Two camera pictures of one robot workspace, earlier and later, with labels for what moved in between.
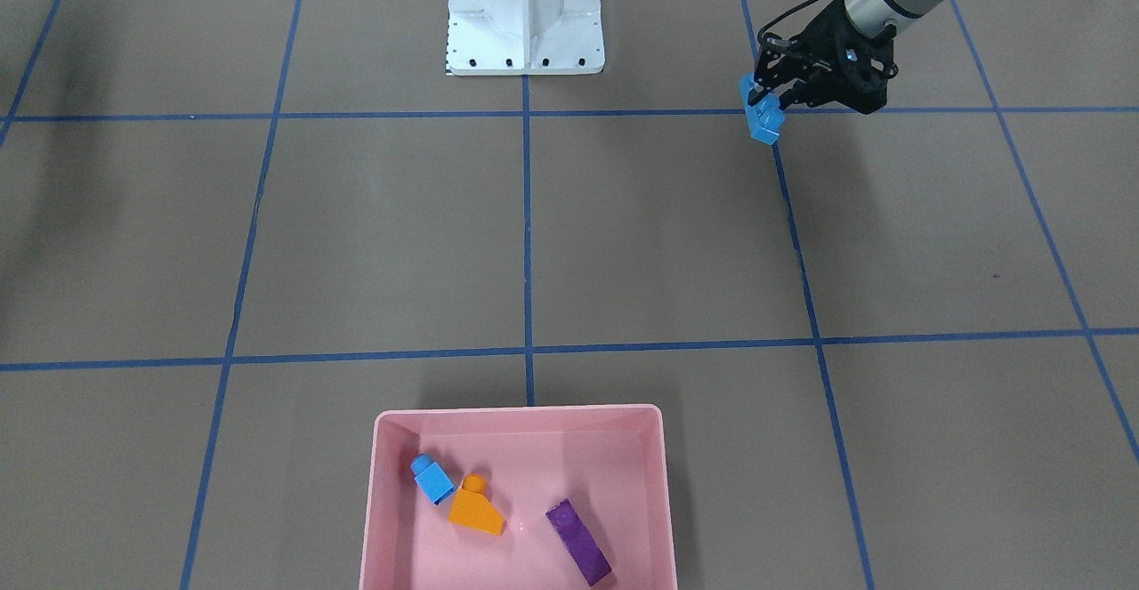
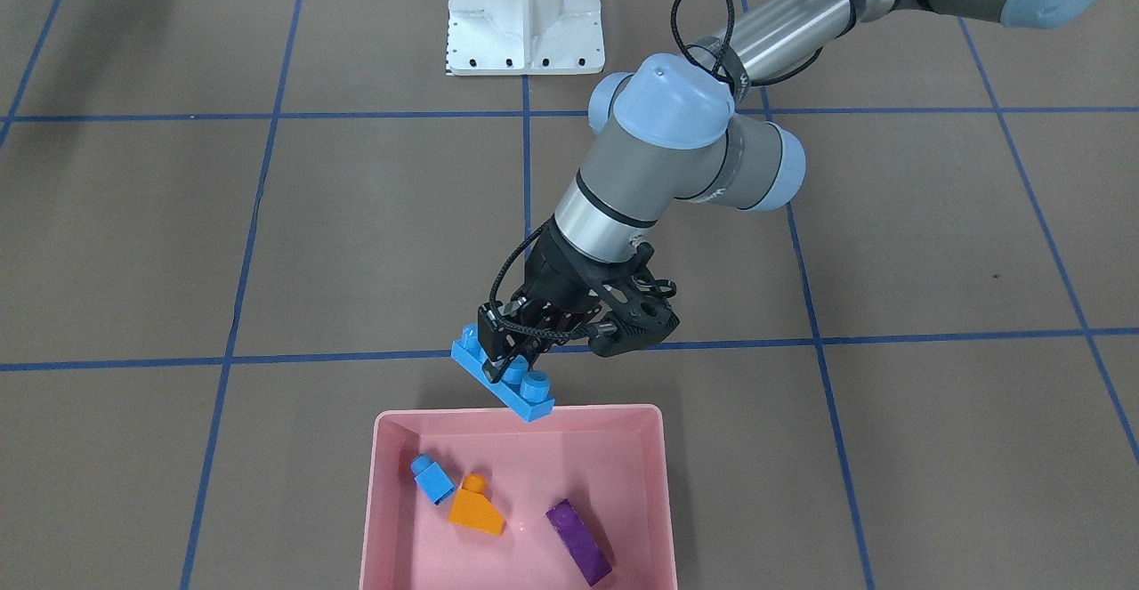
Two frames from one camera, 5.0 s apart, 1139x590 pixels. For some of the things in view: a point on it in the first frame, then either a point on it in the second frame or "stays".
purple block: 582,548 stays
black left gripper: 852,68 -> 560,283
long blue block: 764,118 -> 526,393
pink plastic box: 610,464 stays
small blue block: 430,475 stays
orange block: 473,508 stays
